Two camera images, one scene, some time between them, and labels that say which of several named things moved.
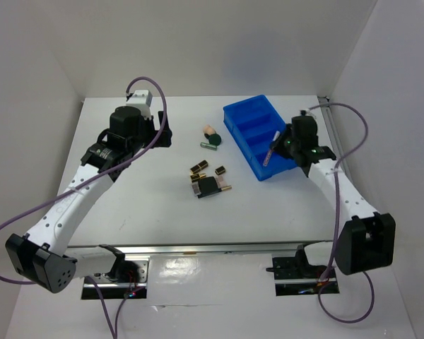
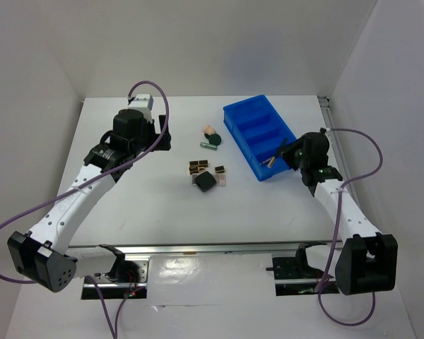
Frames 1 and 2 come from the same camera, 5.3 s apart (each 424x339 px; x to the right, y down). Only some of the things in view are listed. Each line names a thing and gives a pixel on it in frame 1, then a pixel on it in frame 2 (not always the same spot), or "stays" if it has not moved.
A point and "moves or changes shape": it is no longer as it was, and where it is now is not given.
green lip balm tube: (208, 145) stays
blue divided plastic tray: (254, 123) stays
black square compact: (208, 186) moves or changes shape
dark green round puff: (215, 139) stays
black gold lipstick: (195, 177) -> (196, 169)
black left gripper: (149, 123) stays
